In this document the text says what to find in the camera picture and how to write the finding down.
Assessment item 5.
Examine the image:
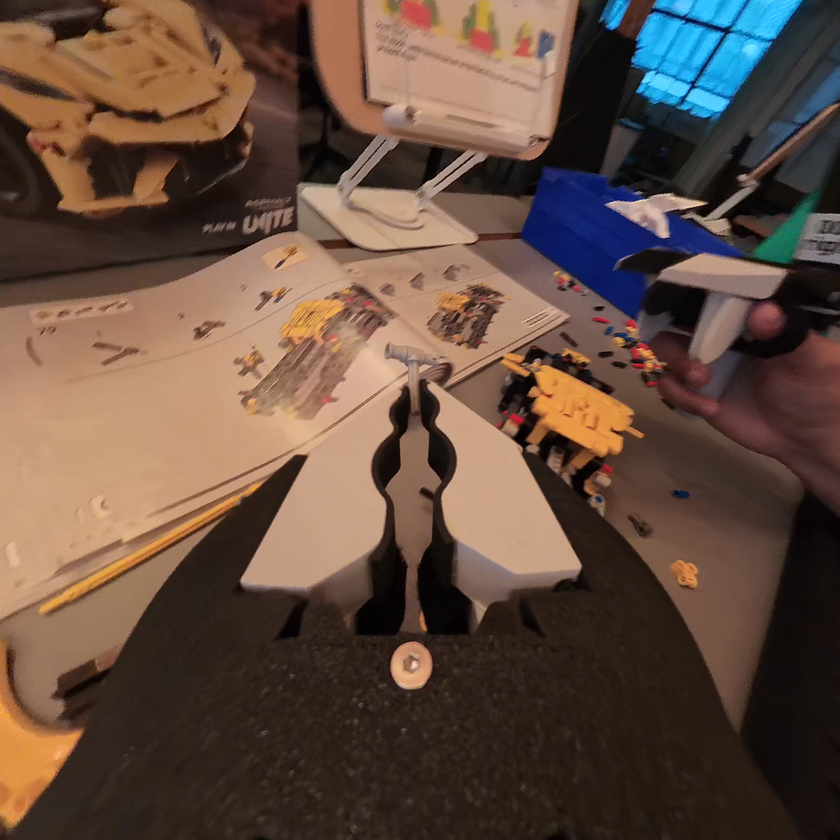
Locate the blue plastic bin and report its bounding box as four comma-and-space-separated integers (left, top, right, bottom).
521, 166, 746, 319

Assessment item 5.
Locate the blue lit window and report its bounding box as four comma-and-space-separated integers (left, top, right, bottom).
630, 0, 807, 120

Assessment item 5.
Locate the pile of small coloured pins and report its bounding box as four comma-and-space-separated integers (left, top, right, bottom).
591, 298, 670, 395

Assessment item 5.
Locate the grey T-shaped brick piece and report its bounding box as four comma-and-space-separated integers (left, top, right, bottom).
384, 341, 455, 421

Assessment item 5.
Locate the printed instruction sheet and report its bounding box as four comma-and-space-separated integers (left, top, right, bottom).
361, 0, 568, 135

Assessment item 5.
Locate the open instruction booklet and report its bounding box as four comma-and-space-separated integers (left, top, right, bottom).
0, 231, 571, 621

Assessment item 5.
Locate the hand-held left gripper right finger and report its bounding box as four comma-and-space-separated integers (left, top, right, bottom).
412, 381, 585, 632

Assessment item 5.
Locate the green plastic board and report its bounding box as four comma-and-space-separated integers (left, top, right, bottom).
753, 185, 829, 263

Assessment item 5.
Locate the black toy car box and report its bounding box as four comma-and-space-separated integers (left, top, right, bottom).
0, 0, 301, 283

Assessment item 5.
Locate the grey desk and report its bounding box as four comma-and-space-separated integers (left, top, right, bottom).
0, 236, 815, 742
298, 184, 546, 253

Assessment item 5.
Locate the long yellow rod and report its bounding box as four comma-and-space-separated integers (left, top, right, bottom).
38, 481, 265, 616

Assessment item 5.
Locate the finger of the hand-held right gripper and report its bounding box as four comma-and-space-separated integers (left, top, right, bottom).
616, 251, 788, 366

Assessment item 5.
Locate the yellow black brick car model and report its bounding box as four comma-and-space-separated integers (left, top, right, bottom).
495, 346, 647, 500

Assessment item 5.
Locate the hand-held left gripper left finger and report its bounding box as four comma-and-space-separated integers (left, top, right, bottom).
239, 386, 421, 632

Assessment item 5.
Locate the person's right hand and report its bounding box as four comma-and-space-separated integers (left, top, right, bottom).
650, 303, 840, 517

